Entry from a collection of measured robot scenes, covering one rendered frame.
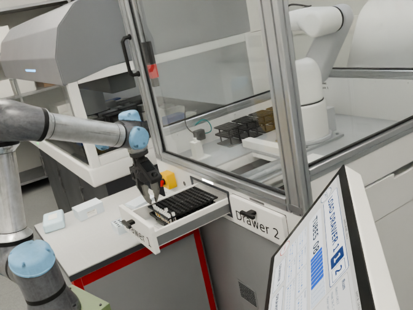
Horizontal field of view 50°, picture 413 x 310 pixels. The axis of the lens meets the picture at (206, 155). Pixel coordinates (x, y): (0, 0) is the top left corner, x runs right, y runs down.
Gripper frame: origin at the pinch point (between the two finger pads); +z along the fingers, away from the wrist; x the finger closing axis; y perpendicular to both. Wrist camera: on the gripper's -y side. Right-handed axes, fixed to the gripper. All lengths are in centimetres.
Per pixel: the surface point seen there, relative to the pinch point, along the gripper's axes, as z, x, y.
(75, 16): -73, -14, 77
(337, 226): -23, 2, -95
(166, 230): 5.5, 4.3, -15.9
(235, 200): 2.4, -21.2, -24.0
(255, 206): 1.2, -21.2, -36.1
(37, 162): 76, -22, 416
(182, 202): 3.8, -9.9, -3.8
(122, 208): 0.9, 10.6, 6.4
